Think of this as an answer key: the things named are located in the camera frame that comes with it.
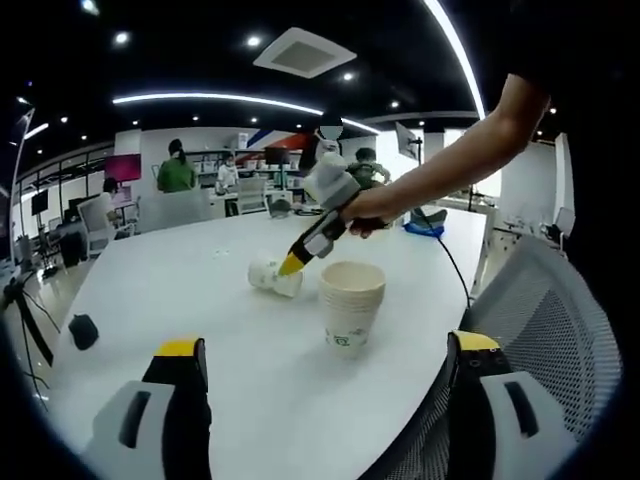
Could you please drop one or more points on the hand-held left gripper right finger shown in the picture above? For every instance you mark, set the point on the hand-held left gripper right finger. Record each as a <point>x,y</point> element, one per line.
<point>500,430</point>

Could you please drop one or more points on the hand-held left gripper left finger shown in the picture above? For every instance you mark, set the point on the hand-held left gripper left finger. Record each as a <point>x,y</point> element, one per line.
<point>150,430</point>

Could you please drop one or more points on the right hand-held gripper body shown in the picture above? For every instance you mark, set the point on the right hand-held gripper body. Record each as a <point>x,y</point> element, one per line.
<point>332,187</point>

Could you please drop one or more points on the green print paper cup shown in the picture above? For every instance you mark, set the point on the green print paper cup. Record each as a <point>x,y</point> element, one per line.
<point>294,286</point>
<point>259,274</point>

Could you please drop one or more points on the stack of nested paper cups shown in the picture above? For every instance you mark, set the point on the stack of nested paper cups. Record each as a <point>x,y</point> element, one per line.
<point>350,320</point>

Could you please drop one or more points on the person's right hand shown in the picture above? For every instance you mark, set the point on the person's right hand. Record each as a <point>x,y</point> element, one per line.
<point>375,212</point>

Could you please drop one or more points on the grey pouch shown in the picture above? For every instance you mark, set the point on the grey pouch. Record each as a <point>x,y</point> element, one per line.
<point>279,208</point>

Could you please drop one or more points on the green potted plant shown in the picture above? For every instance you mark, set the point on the green potted plant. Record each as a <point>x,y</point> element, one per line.
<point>372,172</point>

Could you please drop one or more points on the black desk monitor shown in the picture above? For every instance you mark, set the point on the black desk monitor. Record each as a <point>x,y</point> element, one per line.
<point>277,155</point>

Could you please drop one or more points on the white mesh office chair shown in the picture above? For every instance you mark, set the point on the white mesh office chair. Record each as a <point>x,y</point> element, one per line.
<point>250,195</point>

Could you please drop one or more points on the white storage shelf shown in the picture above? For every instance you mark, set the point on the white storage shelf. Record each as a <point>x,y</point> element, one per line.
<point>255,165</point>

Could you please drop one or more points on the monitor on black stand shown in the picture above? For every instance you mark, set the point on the monitor on black stand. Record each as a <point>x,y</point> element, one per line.
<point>406,136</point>

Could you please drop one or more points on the grey and blue bag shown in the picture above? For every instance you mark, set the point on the grey and blue bag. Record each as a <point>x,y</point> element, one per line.
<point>425,224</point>

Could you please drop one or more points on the black computer mouse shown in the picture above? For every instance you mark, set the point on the black computer mouse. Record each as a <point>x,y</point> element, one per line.
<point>83,332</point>

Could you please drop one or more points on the grey mesh office chair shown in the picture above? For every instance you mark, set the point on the grey mesh office chair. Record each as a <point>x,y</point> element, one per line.
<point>560,310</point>

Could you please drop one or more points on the white table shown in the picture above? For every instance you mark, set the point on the white table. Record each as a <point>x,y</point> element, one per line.
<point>280,390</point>

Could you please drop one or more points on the ceiling air conditioner vent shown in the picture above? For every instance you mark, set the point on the ceiling air conditioner vent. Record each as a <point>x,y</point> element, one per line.
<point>305,52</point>

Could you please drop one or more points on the long curved ceiling light strip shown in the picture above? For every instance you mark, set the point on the long curved ceiling light strip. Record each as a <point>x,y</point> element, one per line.
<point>215,97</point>

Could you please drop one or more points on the black tripod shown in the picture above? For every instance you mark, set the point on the black tripod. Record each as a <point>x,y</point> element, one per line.
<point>35,330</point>

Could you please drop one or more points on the straight ceiling light strip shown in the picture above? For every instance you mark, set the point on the straight ceiling light strip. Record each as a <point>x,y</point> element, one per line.
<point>460,55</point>

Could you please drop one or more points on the red display screen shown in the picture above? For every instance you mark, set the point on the red display screen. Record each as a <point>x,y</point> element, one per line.
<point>122,167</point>

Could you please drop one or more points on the black office chair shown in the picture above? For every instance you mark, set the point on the black office chair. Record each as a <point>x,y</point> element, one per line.
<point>70,246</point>

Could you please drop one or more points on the black screen on stand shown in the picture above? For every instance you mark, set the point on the black screen on stand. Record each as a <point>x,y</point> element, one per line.
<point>39,200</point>

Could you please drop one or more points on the round ceiling spotlights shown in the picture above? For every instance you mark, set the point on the round ceiling spotlights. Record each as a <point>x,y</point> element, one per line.
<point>121,37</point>

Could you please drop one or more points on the person's black shirt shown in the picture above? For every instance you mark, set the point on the person's black shirt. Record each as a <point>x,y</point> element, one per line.
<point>565,60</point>

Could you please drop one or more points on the dark reflector panel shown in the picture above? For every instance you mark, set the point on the dark reflector panel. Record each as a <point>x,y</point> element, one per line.
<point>12,200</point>

